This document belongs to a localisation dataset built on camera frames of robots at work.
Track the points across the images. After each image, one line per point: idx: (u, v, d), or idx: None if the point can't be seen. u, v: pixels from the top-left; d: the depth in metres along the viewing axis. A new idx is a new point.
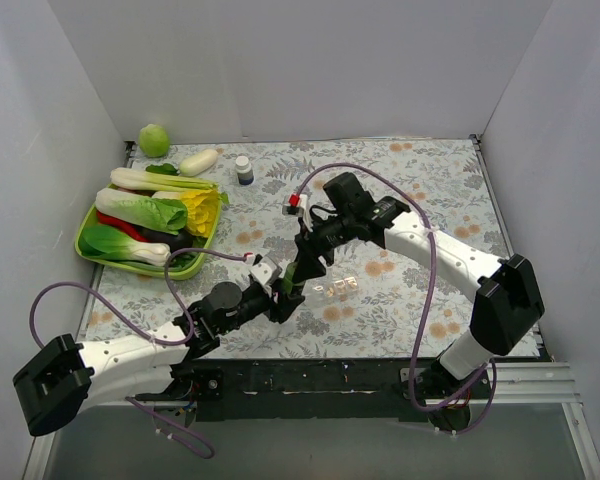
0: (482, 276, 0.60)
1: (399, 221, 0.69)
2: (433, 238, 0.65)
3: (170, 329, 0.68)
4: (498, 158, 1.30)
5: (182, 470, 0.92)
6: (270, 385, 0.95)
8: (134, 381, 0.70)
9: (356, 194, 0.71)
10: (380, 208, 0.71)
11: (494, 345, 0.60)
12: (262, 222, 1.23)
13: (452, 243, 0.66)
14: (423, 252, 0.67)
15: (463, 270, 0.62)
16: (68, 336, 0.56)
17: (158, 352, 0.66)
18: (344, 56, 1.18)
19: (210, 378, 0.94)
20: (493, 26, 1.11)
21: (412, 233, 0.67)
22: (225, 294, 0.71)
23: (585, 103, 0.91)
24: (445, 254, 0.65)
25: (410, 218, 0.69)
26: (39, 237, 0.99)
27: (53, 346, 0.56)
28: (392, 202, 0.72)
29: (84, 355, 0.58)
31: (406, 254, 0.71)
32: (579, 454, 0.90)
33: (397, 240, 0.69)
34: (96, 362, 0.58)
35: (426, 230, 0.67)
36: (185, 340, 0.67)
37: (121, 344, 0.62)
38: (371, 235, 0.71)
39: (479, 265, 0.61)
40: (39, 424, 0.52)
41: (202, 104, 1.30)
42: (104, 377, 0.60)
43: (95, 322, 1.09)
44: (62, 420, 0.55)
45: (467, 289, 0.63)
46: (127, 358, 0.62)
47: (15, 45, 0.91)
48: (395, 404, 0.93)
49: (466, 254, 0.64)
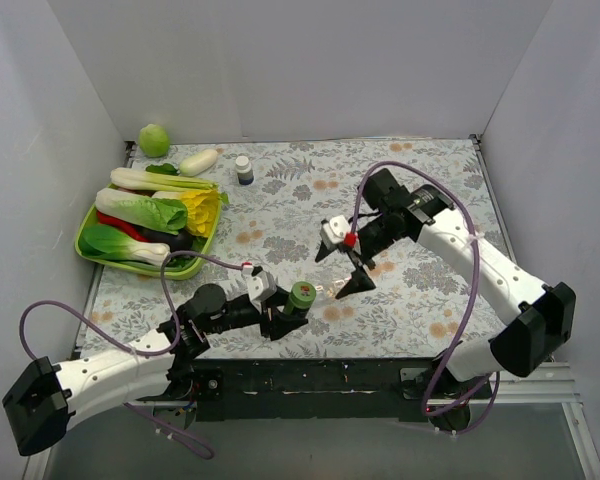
0: (524, 302, 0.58)
1: (441, 218, 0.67)
2: (477, 246, 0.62)
3: (153, 338, 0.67)
4: (498, 158, 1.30)
5: (182, 470, 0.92)
6: (269, 385, 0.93)
8: (127, 390, 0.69)
9: (390, 188, 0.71)
10: (420, 198, 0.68)
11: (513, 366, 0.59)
12: (263, 223, 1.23)
13: (495, 256, 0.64)
14: (463, 258, 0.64)
15: (503, 289, 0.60)
16: (44, 358, 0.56)
17: (141, 364, 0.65)
18: (345, 56, 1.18)
19: (210, 378, 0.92)
20: (493, 26, 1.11)
21: (453, 235, 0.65)
22: (208, 297, 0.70)
23: (584, 102, 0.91)
24: (489, 269, 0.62)
25: (453, 216, 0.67)
26: (39, 237, 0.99)
27: (31, 369, 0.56)
28: (433, 193, 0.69)
29: (62, 377, 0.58)
31: (444, 256, 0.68)
32: (579, 454, 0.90)
33: (436, 239, 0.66)
34: (74, 383, 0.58)
35: (470, 236, 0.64)
36: (170, 347, 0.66)
37: (100, 361, 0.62)
38: (406, 225, 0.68)
39: (522, 288, 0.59)
40: (26, 447, 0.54)
41: (202, 104, 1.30)
42: (86, 395, 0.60)
43: (95, 323, 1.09)
44: (51, 438, 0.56)
45: (504, 310, 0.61)
46: (107, 374, 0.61)
47: (15, 46, 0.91)
48: (398, 405, 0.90)
49: (509, 272, 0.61)
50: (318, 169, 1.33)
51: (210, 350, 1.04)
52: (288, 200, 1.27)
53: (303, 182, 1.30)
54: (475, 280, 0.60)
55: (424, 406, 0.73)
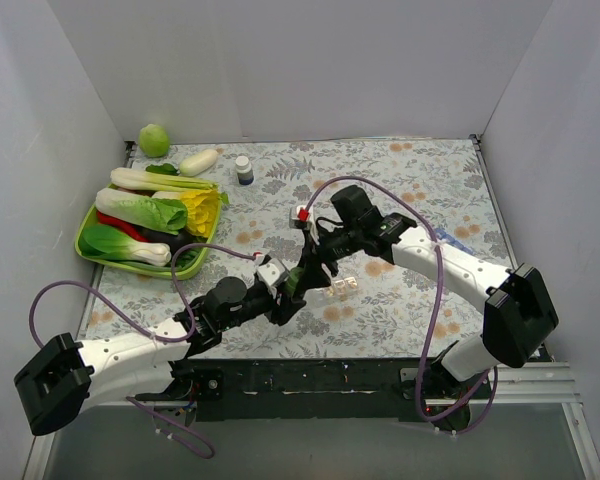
0: (491, 287, 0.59)
1: (407, 236, 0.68)
2: (439, 251, 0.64)
3: (170, 325, 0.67)
4: (498, 158, 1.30)
5: (182, 470, 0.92)
6: (270, 384, 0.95)
8: (135, 381, 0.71)
9: (363, 210, 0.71)
10: (387, 224, 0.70)
11: (507, 357, 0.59)
12: (262, 222, 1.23)
13: (460, 255, 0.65)
14: (431, 266, 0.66)
15: (470, 281, 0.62)
16: (67, 334, 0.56)
17: (159, 349, 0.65)
18: (345, 56, 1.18)
19: (210, 378, 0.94)
20: (493, 26, 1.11)
21: (419, 247, 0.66)
22: (230, 288, 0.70)
23: (584, 103, 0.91)
24: (452, 266, 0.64)
25: (418, 232, 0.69)
26: (39, 237, 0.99)
27: (52, 344, 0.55)
28: (400, 218, 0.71)
29: (84, 354, 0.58)
31: (414, 270, 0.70)
32: (579, 454, 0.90)
33: (404, 254, 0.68)
34: (95, 361, 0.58)
35: (433, 243, 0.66)
36: (187, 336, 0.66)
37: (121, 342, 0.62)
38: (378, 251, 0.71)
39: (488, 276, 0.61)
40: (40, 424, 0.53)
41: (202, 104, 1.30)
42: (105, 374, 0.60)
43: (95, 322, 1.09)
44: (64, 419, 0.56)
45: (477, 301, 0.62)
46: (127, 356, 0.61)
47: (15, 45, 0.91)
48: (397, 404, 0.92)
49: (474, 265, 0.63)
50: (318, 169, 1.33)
51: (210, 350, 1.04)
52: (288, 200, 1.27)
53: (303, 182, 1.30)
54: (439, 276, 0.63)
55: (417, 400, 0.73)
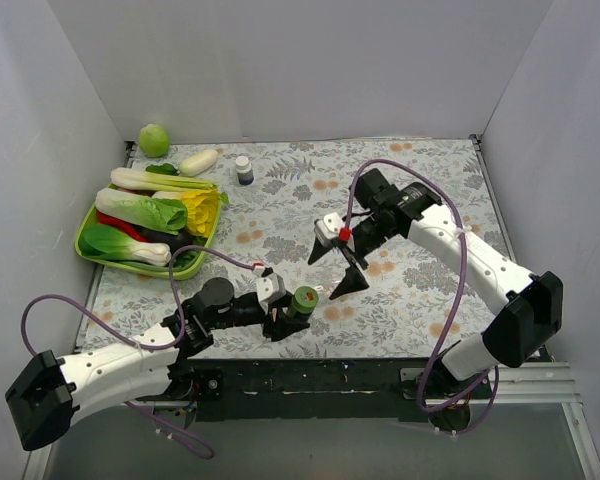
0: (511, 291, 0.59)
1: (429, 214, 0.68)
2: (464, 240, 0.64)
3: (157, 333, 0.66)
4: (498, 158, 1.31)
5: (182, 470, 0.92)
6: (270, 385, 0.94)
8: (129, 386, 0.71)
9: (380, 187, 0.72)
10: (408, 195, 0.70)
11: (505, 357, 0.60)
12: (262, 222, 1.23)
13: (484, 249, 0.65)
14: (451, 252, 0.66)
15: (491, 279, 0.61)
16: (48, 352, 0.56)
17: (146, 358, 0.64)
18: (345, 56, 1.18)
19: (210, 378, 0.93)
20: (493, 26, 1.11)
21: (441, 229, 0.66)
22: (218, 290, 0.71)
23: (584, 103, 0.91)
24: (475, 260, 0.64)
25: (441, 212, 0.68)
26: (39, 237, 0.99)
27: (35, 362, 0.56)
28: (422, 190, 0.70)
29: (66, 371, 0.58)
31: (433, 250, 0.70)
32: (579, 454, 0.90)
33: (425, 234, 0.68)
34: (78, 377, 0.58)
35: (457, 230, 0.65)
36: (173, 343, 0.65)
37: (104, 355, 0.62)
38: (396, 221, 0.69)
39: (509, 278, 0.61)
40: (30, 440, 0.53)
41: (202, 104, 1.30)
42: (90, 388, 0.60)
43: (95, 322, 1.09)
44: (54, 433, 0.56)
45: (492, 300, 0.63)
46: (111, 368, 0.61)
47: (15, 44, 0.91)
48: (396, 404, 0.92)
49: (497, 263, 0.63)
50: (318, 169, 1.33)
51: (210, 350, 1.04)
52: (289, 200, 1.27)
53: (303, 182, 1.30)
54: (462, 270, 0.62)
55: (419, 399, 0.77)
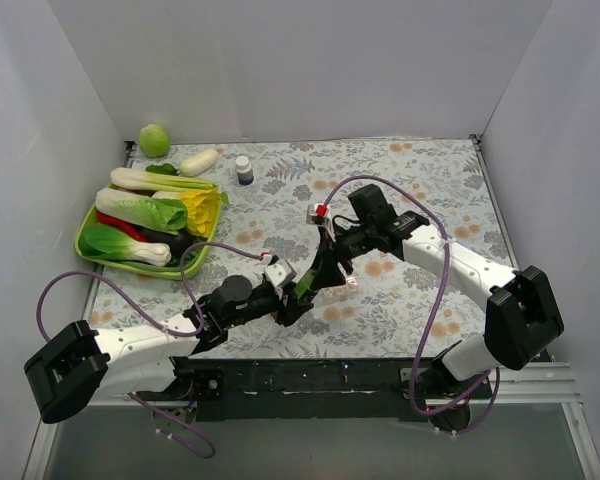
0: (495, 286, 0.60)
1: (419, 233, 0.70)
2: (449, 248, 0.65)
3: (181, 320, 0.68)
4: (498, 158, 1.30)
5: (182, 470, 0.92)
6: (270, 385, 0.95)
8: (140, 376, 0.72)
9: (378, 206, 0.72)
10: (400, 221, 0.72)
11: (505, 360, 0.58)
12: (262, 222, 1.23)
13: (468, 254, 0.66)
14: (439, 263, 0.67)
15: (475, 279, 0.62)
16: (82, 321, 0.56)
17: (171, 343, 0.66)
18: (345, 55, 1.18)
19: (210, 378, 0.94)
20: (493, 25, 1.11)
21: (428, 244, 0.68)
22: (235, 287, 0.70)
23: (584, 103, 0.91)
24: (459, 264, 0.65)
25: (429, 229, 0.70)
26: (39, 236, 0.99)
27: (68, 331, 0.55)
28: (413, 216, 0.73)
29: (100, 342, 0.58)
31: (425, 266, 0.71)
32: (579, 454, 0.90)
33: (415, 250, 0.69)
34: (112, 349, 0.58)
35: (442, 241, 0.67)
36: (197, 332, 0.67)
37: (134, 333, 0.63)
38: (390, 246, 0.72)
39: (493, 275, 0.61)
40: (51, 411, 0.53)
41: (202, 104, 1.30)
42: (119, 363, 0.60)
43: (95, 322, 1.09)
44: (74, 407, 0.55)
45: (480, 299, 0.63)
46: (142, 347, 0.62)
47: (15, 45, 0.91)
48: (397, 405, 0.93)
49: (481, 264, 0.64)
50: (318, 169, 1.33)
51: (210, 350, 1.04)
52: (288, 200, 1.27)
53: (303, 182, 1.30)
54: (445, 272, 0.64)
55: (413, 401, 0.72)
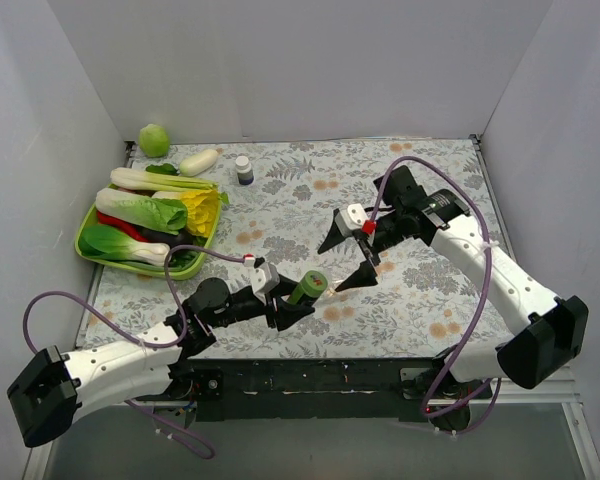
0: (534, 313, 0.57)
1: (456, 224, 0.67)
2: (490, 254, 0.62)
3: (160, 330, 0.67)
4: (498, 158, 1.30)
5: (182, 470, 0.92)
6: (270, 385, 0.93)
8: (131, 384, 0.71)
9: (407, 187, 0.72)
10: (436, 202, 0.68)
11: (515, 375, 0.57)
12: (263, 222, 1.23)
13: (509, 266, 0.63)
14: (475, 265, 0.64)
15: (514, 299, 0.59)
16: (53, 348, 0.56)
17: (149, 355, 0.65)
18: (345, 55, 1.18)
19: (210, 378, 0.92)
20: (493, 25, 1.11)
21: (466, 242, 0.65)
22: (212, 291, 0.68)
23: (584, 103, 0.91)
24: (500, 278, 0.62)
25: (469, 224, 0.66)
26: (39, 237, 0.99)
27: (40, 357, 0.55)
28: (450, 200, 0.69)
29: (70, 367, 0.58)
31: (455, 261, 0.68)
32: (579, 454, 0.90)
33: (449, 243, 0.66)
34: (83, 373, 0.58)
35: (484, 244, 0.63)
36: (177, 340, 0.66)
37: (109, 351, 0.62)
38: (420, 227, 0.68)
39: (534, 300, 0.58)
40: (33, 436, 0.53)
41: (202, 105, 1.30)
42: (96, 384, 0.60)
43: (95, 323, 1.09)
44: (58, 429, 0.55)
45: (512, 320, 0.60)
46: (116, 365, 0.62)
47: (14, 45, 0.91)
48: (397, 404, 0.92)
49: (522, 282, 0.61)
50: (318, 169, 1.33)
51: (210, 350, 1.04)
52: (288, 200, 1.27)
53: (303, 182, 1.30)
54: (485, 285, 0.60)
55: (424, 404, 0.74)
